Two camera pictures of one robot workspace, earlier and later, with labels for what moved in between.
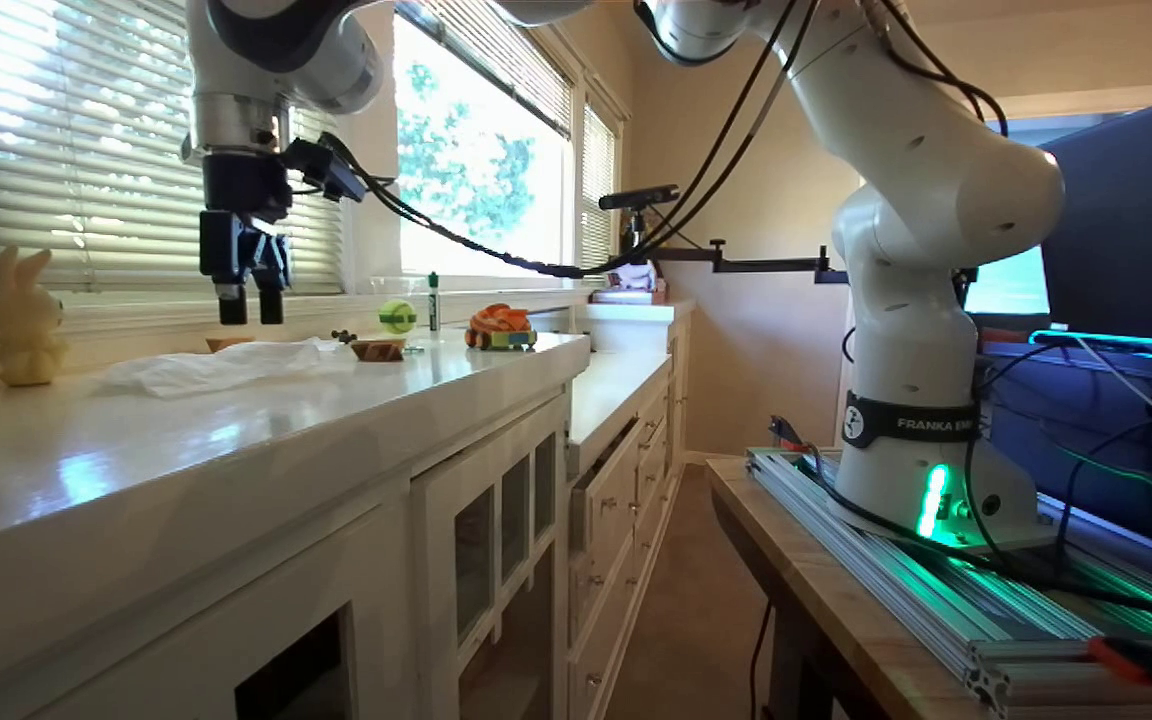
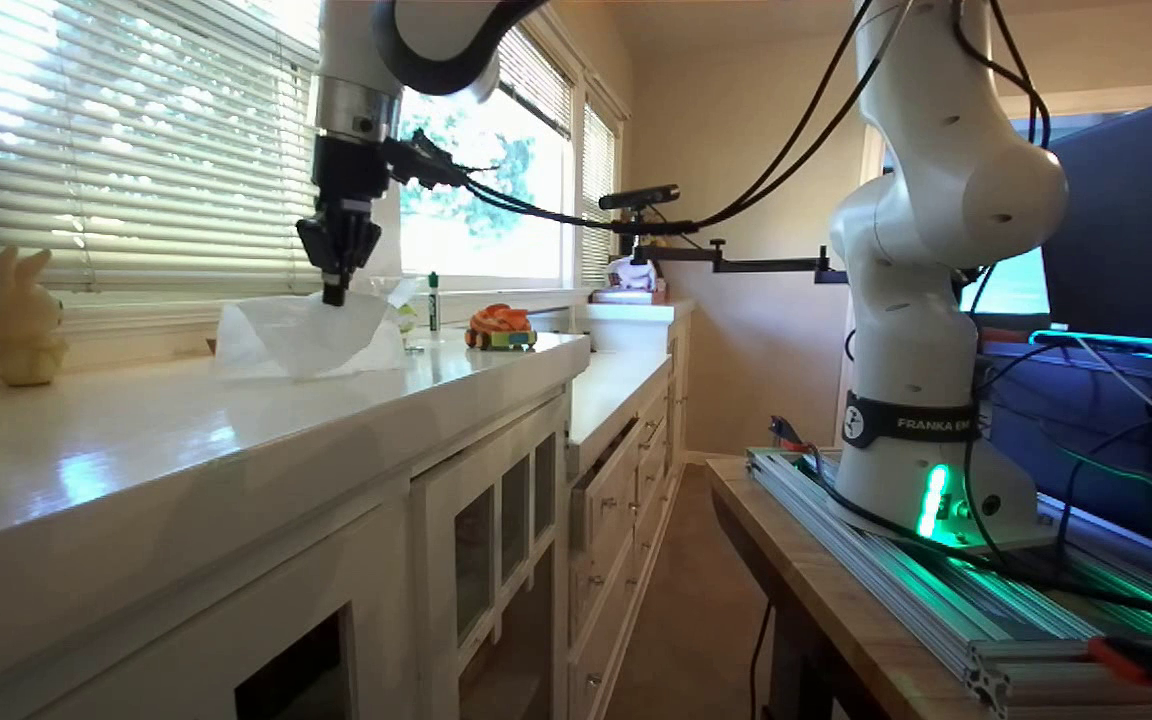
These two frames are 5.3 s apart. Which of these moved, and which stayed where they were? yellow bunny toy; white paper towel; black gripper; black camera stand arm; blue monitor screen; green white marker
Moved: black gripper; white paper towel
Stayed: yellow bunny toy; green white marker; blue monitor screen; black camera stand arm
